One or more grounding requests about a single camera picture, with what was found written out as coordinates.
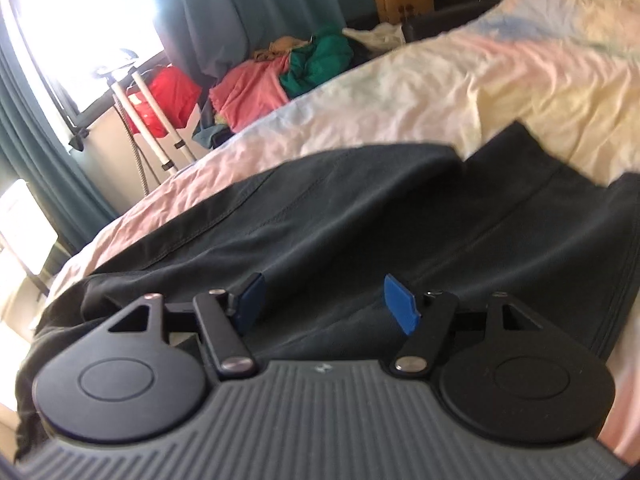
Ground green garment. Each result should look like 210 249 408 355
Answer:
279 27 356 100

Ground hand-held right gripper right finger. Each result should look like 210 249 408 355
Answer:
383 274 535 377

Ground teal curtain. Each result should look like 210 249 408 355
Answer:
0 35 121 256
152 0 423 81

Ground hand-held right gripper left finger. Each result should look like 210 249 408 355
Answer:
104 273 266 380

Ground red bag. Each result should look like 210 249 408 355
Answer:
122 66 203 138

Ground black chair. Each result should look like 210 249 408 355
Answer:
345 0 503 45

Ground white garment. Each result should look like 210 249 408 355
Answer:
342 22 407 53

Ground mustard garment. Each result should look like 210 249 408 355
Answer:
250 36 308 62

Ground dark grey pants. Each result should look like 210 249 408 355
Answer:
14 121 640 450

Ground pink garment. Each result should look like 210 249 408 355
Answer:
209 52 292 133

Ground white garment steamer stand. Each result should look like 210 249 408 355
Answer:
94 49 198 195

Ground pastel tie-dye bed sheet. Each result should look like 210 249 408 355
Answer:
47 0 640 461

